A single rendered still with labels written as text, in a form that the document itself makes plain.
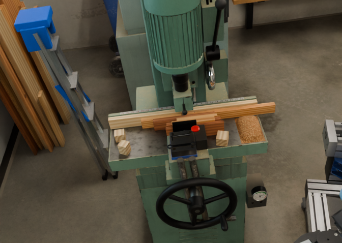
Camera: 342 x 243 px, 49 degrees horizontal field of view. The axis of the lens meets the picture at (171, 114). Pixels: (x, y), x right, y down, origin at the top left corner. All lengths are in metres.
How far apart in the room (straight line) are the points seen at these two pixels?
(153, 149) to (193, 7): 0.56
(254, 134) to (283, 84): 1.79
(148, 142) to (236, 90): 1.75
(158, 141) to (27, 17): 0.92
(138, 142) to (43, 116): 1.35
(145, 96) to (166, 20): 0.74
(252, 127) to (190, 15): 0.51
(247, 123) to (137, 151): 0.43
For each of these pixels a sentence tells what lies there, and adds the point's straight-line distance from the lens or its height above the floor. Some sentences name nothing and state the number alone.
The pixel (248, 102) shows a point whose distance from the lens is 1.54.
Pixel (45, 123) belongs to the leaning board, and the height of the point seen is 0.24.
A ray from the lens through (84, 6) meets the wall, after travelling 3.76.
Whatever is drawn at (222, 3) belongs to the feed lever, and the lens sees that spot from 1.16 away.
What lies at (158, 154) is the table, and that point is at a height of 0.90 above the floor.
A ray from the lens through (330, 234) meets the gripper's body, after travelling 0.84.
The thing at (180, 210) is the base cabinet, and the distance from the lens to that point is 1.70.
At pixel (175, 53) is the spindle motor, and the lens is 1.23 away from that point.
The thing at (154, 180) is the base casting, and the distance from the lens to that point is 1.53.
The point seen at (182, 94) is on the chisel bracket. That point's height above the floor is 1.07.
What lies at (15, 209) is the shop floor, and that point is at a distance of 2.68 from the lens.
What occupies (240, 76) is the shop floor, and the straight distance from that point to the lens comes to 3.28.
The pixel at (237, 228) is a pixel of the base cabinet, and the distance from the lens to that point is 1.88.
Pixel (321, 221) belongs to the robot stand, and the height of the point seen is 0.23.
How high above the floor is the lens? 1.94
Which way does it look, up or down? 41 degrees down
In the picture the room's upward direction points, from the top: 8 degrees counter-clockwise
